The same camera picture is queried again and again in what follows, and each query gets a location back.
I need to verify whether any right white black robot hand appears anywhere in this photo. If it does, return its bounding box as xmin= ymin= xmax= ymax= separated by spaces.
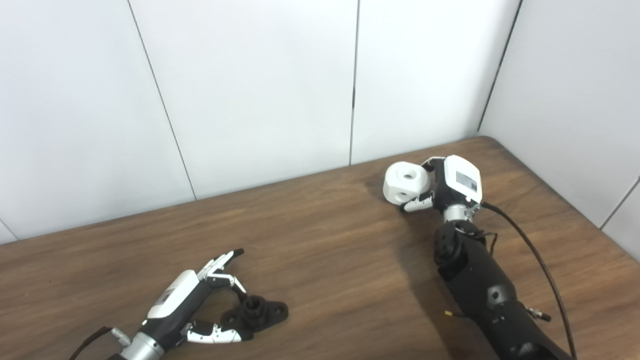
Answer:
xmin=400 ymin=155 xmax=483 ymax=213

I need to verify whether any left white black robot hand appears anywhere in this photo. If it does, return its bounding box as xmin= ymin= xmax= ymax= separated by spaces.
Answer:
xmin=140 ymin=248 xmax=254 ymax=348

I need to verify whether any round white plastic piece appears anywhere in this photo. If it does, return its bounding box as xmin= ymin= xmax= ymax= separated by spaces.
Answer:
xmin=383 ymin=162 xmax=430 ymax=205

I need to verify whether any black flanged holder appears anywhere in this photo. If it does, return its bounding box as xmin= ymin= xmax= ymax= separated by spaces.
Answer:
xmin=220 ymin=295 xmax=289 ymax=336

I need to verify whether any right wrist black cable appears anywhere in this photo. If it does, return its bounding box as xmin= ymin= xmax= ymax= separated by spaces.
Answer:
xmin=472 ymin=201 xmax=578 ymax=360

